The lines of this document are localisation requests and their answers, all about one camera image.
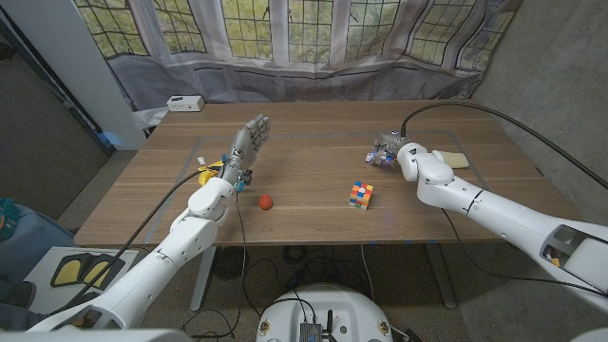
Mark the printed window backdrop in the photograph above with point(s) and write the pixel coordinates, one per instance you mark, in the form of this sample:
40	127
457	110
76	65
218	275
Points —
309	47

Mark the yellow black foot pedal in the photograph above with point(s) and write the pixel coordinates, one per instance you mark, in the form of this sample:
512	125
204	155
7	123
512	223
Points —
69	271
100	273

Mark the white table leg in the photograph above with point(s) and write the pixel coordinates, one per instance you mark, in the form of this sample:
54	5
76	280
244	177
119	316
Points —
203	275

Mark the white robot torso base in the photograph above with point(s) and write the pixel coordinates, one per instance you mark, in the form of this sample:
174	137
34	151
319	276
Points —
328	309

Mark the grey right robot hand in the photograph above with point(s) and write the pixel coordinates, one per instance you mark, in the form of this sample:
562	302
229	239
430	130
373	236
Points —
387	149

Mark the wooden table board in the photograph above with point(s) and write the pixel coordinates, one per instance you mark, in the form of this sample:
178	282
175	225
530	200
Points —
294	137

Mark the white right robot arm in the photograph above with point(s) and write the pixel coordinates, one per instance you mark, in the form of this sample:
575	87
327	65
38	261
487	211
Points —
475	204

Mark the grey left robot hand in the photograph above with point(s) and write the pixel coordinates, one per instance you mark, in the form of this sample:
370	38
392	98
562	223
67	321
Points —
244	147

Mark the white power strip box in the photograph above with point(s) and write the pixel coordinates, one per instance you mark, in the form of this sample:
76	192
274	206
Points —
185	103

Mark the multicoloured Rubik's cube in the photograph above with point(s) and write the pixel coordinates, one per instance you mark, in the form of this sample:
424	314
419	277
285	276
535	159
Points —
361	195

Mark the white pedal platform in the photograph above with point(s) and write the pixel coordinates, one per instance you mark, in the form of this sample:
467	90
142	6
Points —
43	294

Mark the black round fan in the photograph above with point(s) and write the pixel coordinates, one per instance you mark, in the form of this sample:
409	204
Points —
230	262

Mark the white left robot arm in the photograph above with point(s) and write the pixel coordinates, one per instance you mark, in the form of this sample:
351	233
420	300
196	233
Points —
185	233

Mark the blue upholstered seat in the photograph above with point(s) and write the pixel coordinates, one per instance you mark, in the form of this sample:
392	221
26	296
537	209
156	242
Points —
33	237

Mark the grey computer module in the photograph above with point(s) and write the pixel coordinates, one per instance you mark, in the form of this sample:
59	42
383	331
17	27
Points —
309	332

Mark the pale yellow sponge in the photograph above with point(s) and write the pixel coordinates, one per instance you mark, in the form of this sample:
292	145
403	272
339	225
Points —
457	160

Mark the grey table leg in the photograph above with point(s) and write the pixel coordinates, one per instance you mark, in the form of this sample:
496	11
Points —
442	280

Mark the teal cloth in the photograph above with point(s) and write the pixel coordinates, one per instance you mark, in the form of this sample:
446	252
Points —
8	218

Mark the red ball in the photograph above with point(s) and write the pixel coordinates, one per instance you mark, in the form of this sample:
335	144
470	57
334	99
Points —
265	202

